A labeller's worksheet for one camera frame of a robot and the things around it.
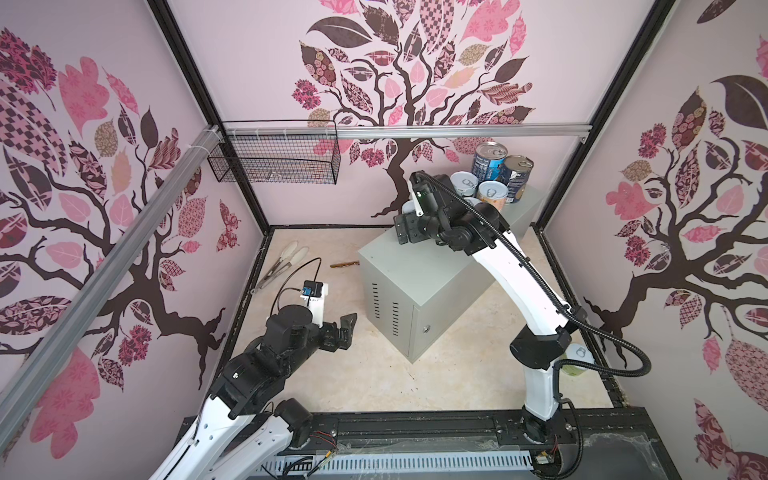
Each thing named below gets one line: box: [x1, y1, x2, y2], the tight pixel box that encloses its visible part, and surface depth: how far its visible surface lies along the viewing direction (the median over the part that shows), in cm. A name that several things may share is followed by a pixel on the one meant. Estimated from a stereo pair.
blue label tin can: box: [472, 141, 509, 182], surface depth 78 cm
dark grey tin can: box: [497, 155, 535, 204], surface depth 75 cm
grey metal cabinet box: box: [359, 189, 545, 363], surface depth 66 cm
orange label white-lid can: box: [478, 180, 509, 212], surface depth 74 cm
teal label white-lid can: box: [450, 171, 479, 197], surface depth 77 cm
